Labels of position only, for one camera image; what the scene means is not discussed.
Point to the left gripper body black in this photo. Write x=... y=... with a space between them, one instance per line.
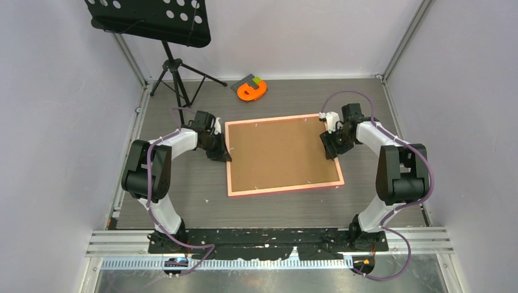
x=212 y=147

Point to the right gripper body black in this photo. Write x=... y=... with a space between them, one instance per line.
x=342 y=143

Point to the brown cardboard backing board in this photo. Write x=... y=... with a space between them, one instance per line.
x=281 y=153

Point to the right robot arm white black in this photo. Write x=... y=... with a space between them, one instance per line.
x=402 y=174

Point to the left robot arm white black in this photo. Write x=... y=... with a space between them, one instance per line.
x=147 y=173

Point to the orange tape dispenser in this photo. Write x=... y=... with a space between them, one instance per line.
x=248 y=94

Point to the grey lego plate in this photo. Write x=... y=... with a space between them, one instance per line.
x=248 y=81

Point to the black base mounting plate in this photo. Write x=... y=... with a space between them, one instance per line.
x=267 y=244

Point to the black music stand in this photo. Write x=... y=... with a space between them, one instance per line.
x=179 y=22

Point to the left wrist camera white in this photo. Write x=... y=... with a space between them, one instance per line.
x=217 y=126

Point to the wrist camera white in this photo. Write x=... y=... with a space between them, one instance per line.
x=217 y=126
x=331 y=120

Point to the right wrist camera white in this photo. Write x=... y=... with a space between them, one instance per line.
x=331 y=120

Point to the aluminium rail front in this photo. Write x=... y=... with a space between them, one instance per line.
x=129 y=249

